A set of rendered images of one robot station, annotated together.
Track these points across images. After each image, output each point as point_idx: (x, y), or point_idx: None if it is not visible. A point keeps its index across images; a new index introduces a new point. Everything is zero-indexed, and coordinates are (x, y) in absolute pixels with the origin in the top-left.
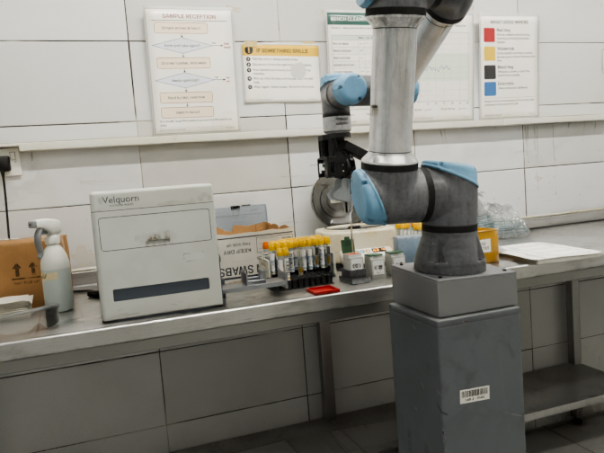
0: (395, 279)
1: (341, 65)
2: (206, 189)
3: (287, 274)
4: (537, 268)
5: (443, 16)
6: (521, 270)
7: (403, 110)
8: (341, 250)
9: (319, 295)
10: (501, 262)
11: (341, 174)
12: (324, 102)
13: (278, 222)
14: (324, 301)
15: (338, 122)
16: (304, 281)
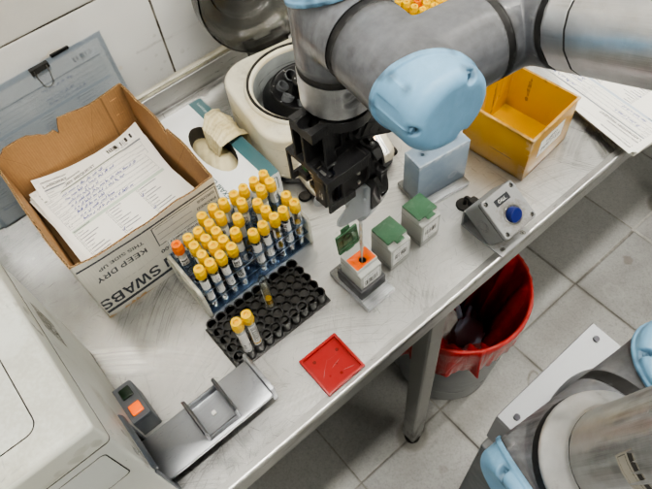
0: (502, 433)
1: None
2: (82, 441)
3: (274, 388)
4: (627, 154)
5: None
6: (607, 171)
7: None
8: (338, 251)
9: (336, 393)
10: (567, 137)
11: (354, 193)
12: (308, 51)
13: (134, 52)
14: (345, 397)
15: (351, 100)
16: (283, 328)
